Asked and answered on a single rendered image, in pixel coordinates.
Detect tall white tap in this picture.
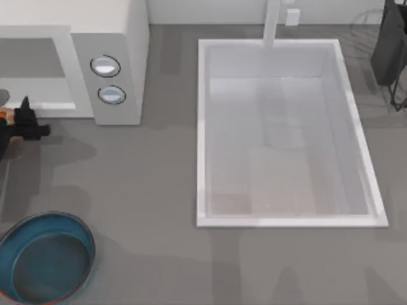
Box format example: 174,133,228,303
262,0,281,49

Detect pale microwave door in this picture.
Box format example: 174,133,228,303
0,25,95,119

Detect black metal stand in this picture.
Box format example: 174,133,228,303
369,0,407,112

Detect small round microwave knob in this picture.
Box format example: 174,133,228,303
97,85,127,105

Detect pale microwave oven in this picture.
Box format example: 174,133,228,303
0,0,150,126

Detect white sink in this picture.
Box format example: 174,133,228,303
195,38,390,229

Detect large round microwave knob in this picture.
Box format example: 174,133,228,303
90,54,121,78

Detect white wall socket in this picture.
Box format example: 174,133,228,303
285,8,301,27

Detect blue bowl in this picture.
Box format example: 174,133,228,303
0,212,97,305

